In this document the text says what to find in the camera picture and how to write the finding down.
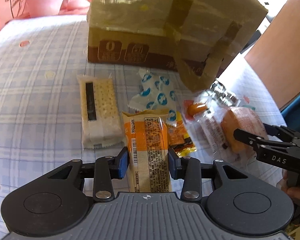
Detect person's right hand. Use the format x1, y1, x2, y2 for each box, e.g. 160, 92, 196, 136
276, 170, 300, 205

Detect cardboard box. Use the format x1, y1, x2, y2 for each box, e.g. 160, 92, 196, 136
87, 0, 268, 92

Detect sausage snack packet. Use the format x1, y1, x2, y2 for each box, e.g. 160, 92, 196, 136
182, 92, 228, 154

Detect plaid bed sheet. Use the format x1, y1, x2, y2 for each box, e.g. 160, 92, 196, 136
0, 15, 288, 240

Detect small orange snack packet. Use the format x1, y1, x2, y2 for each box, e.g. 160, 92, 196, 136
167, 111, 197, 157

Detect orange cake bar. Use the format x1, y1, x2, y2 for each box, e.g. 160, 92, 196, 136
122, 109, 171, 193

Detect cracker sandwich packet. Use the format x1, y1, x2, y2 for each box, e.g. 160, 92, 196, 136
77, 75, 123, 149

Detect clear bun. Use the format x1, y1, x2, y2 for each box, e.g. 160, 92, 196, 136
197, 80, 269, 167

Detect white blue candy packets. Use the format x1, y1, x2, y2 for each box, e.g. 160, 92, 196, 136
128, 68, 177, 126

